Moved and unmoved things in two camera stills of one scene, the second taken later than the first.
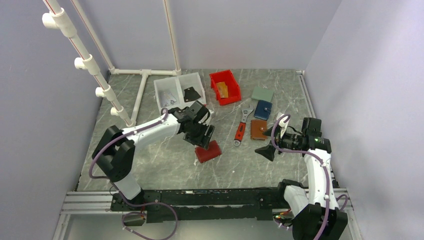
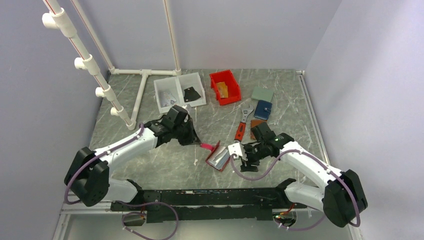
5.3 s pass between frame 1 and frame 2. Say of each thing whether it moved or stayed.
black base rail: stayed
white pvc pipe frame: stayed
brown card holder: stayed
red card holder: moved
